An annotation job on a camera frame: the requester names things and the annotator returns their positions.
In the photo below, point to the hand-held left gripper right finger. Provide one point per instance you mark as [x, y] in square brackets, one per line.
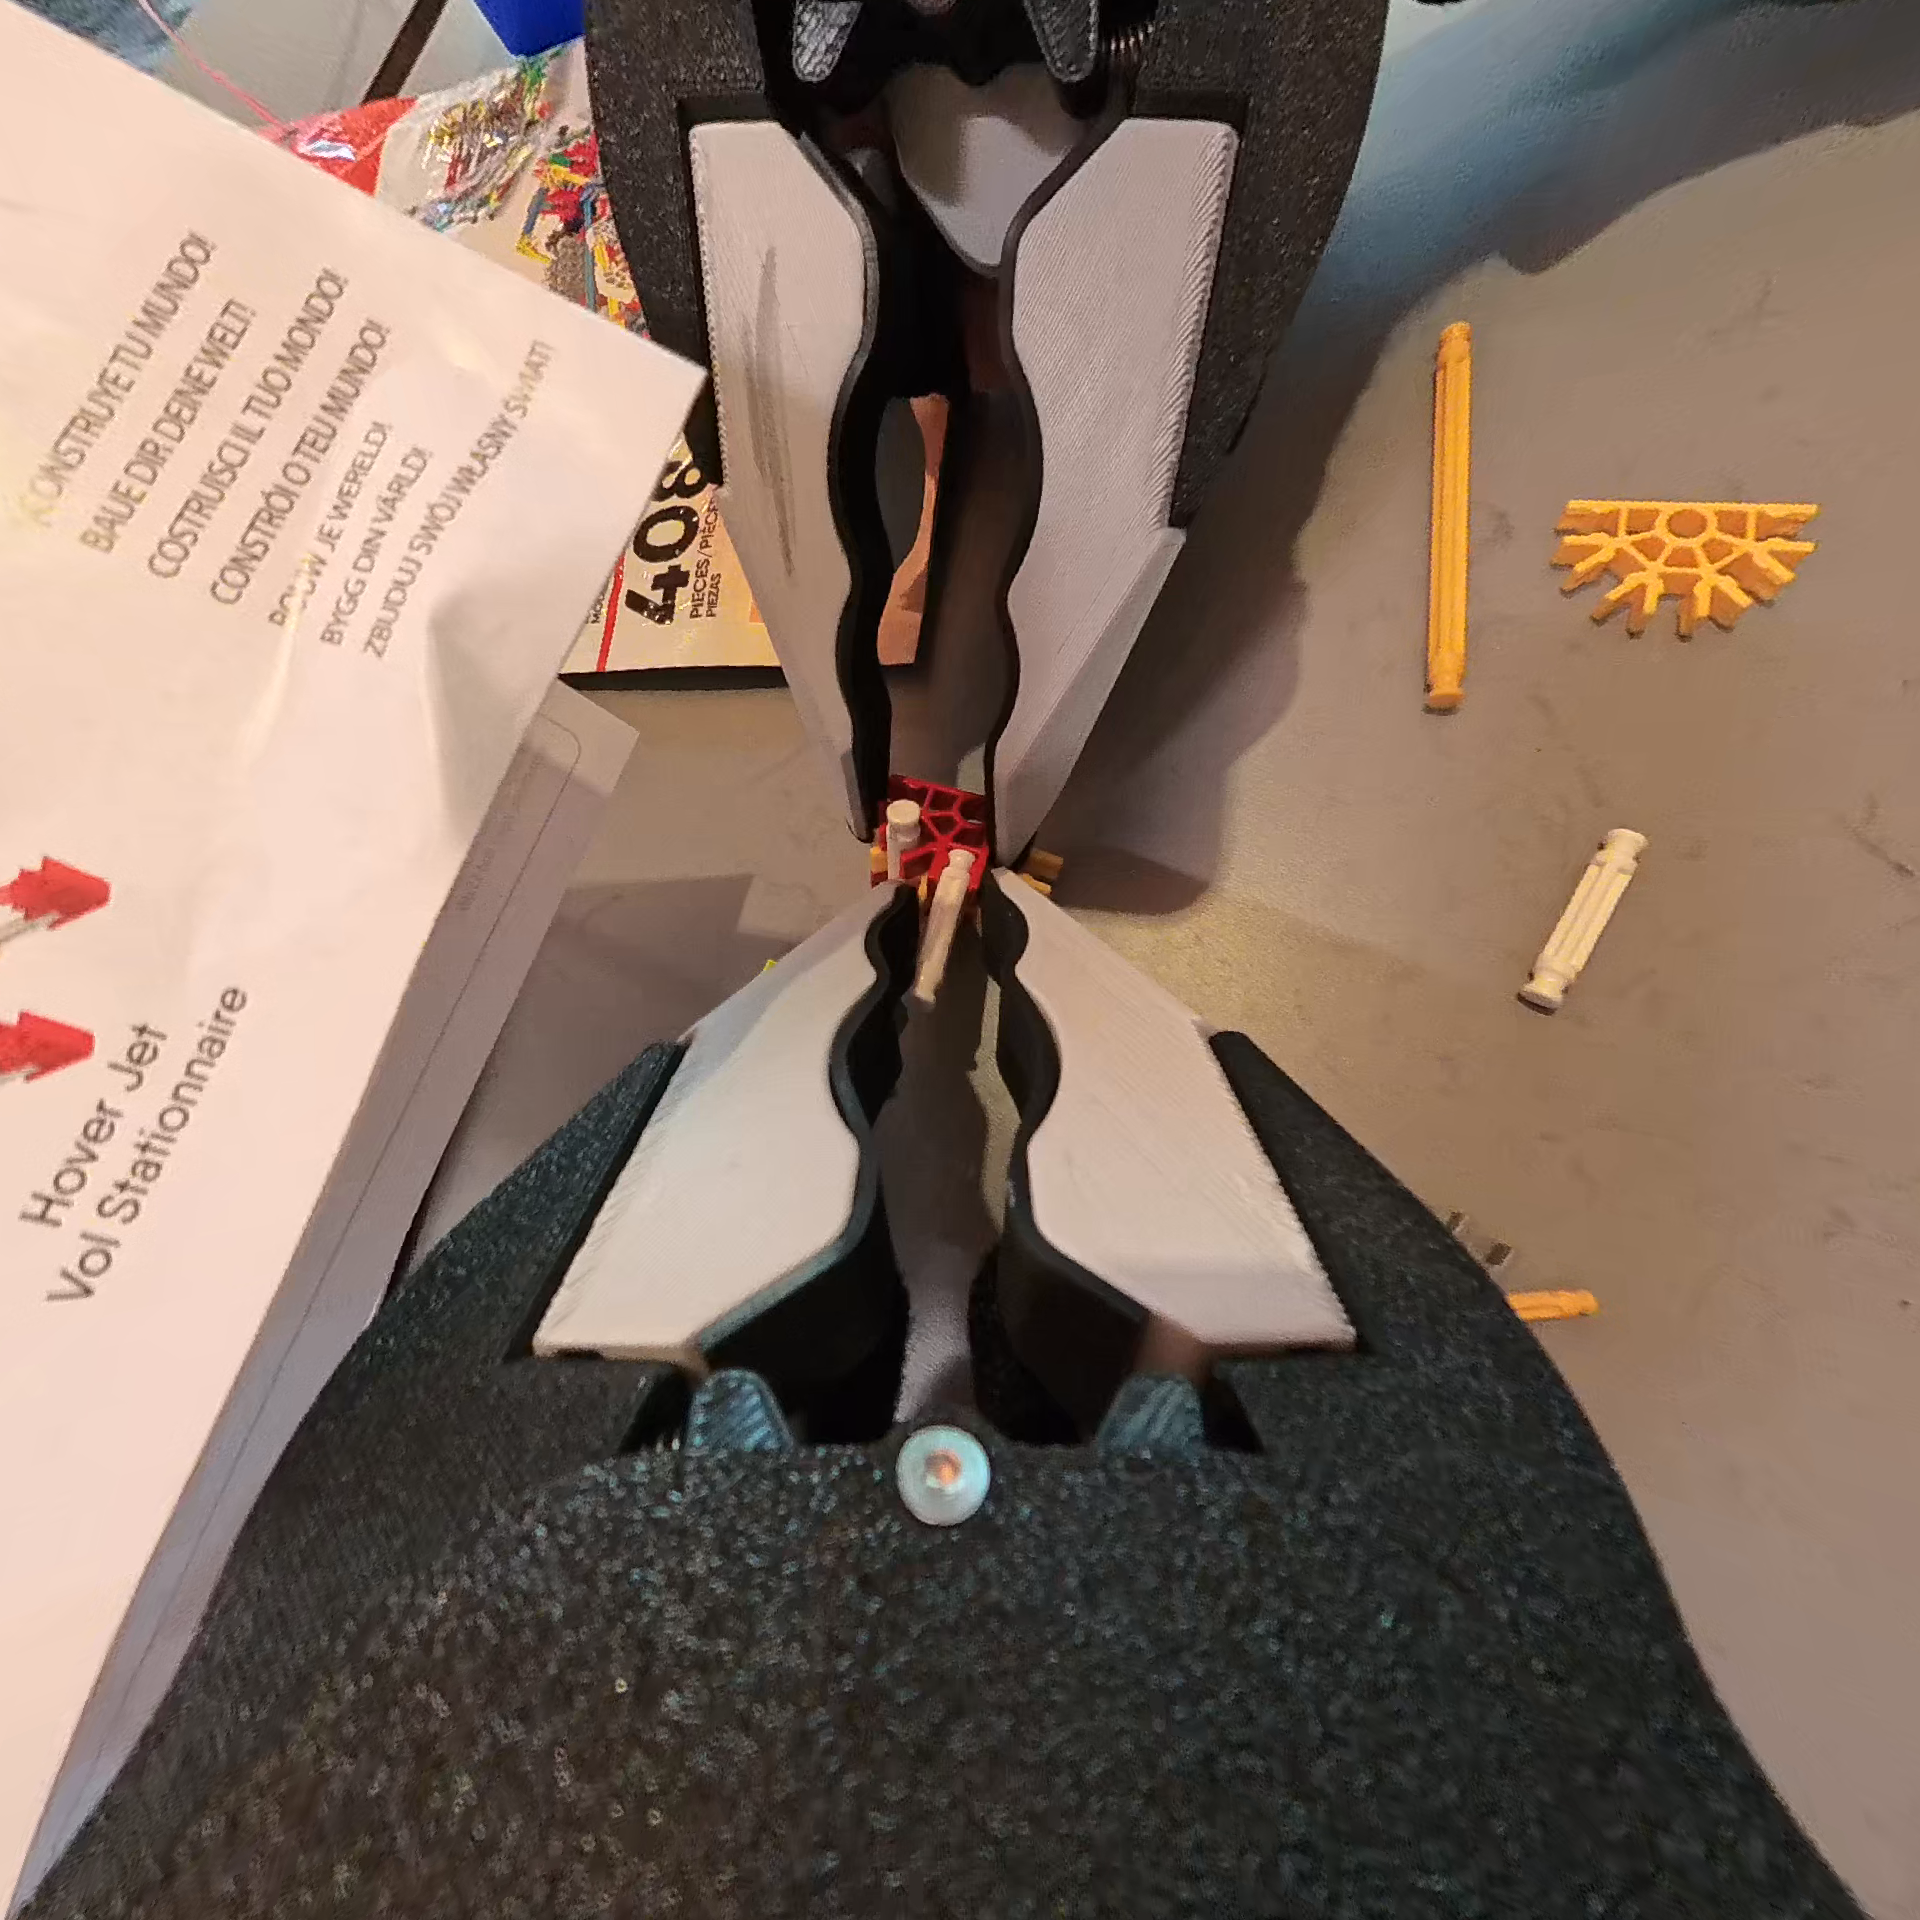
[1186, 1186]

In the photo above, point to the grey connector with yellow rod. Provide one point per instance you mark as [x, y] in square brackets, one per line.
[1478, 1237]

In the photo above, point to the booklet with green figure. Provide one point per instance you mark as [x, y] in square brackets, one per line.
[497, 932]

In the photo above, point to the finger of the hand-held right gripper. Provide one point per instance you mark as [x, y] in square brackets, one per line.
[778, 374]
[1126, 374]

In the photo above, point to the red corner connector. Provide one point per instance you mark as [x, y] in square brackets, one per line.
[952, 817]

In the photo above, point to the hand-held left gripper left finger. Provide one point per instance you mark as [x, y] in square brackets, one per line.
[722, 1186]

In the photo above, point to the blue plastic bin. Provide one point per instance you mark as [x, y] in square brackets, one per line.
[532, 20]

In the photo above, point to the colourful construction toy bag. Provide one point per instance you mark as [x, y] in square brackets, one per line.
[680, 526]

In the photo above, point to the long yellow toy rod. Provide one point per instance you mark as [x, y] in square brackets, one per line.
[1447, 526]

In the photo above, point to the short yellow toy rod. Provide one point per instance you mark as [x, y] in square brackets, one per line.
[1553, 1304]

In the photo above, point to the yellow half-round connector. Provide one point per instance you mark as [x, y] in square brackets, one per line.
[1687, 562]

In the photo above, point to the instruction sheet with model pictures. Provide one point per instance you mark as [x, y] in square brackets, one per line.
[224, 677]

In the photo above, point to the red and yellow connector cluster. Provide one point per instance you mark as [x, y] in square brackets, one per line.
[1042, 868]

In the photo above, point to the short white toy rod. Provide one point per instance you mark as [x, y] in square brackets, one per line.
[1582, 920]

